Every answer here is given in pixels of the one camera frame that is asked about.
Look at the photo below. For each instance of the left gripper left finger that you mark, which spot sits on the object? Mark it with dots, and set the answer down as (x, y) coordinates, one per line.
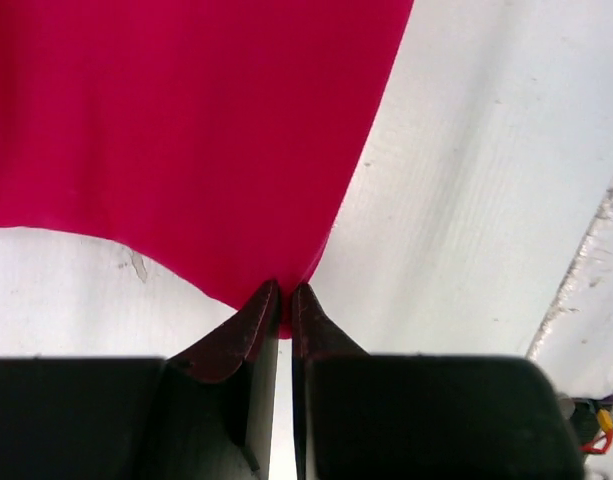
(205, 413)

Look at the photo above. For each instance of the red t-shirt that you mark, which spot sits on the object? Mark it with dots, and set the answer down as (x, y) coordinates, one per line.
(216, 137)

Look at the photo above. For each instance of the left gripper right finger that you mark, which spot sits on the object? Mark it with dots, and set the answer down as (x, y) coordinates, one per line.
(363, 416)

